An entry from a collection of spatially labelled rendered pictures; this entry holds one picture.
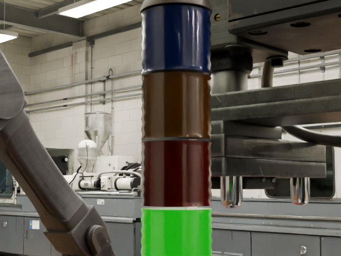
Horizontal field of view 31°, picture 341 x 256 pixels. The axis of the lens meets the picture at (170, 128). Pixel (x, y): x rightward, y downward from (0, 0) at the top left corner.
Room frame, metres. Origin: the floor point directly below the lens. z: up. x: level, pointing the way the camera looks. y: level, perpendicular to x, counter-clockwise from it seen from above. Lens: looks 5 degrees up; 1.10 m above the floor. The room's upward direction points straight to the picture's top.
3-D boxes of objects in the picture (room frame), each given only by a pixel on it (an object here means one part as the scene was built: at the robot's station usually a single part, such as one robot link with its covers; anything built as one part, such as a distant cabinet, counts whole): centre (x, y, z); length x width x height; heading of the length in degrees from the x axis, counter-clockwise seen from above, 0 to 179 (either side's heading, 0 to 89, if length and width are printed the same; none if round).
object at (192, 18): (0.33, 0.00, 1.17); 0.04 x 0.04 x 0.03
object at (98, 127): (8.78, 0.94, 1.60); 2.54 x 0.84 x 1.26; 45
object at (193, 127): (0.33, 0.00, 1.14); 0.04 x 0.04 x 0.03
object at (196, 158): (0.33, 0.00, 1.10); 0.04 x 0.04 x 0.03
